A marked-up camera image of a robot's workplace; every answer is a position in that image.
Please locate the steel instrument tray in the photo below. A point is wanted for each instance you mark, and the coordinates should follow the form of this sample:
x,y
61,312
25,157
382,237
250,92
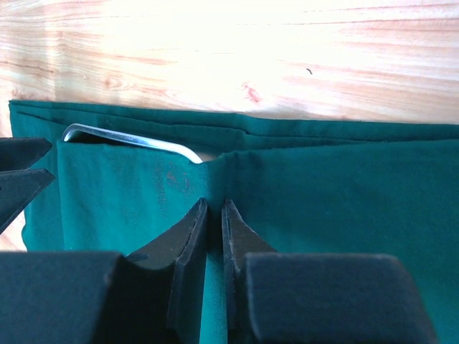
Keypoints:
x,y
75,130

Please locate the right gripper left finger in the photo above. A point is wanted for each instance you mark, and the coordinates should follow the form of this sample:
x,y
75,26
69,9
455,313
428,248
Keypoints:
x,y
175,265

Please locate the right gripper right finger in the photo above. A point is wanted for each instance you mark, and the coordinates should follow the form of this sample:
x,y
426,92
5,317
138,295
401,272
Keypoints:
x,y
238,240

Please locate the dark green surgical cloth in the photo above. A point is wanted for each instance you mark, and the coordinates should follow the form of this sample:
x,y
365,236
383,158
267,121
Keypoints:
x,y
302,185

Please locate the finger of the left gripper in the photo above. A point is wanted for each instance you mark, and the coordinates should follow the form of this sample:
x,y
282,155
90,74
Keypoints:
x,y
22,153
18,189

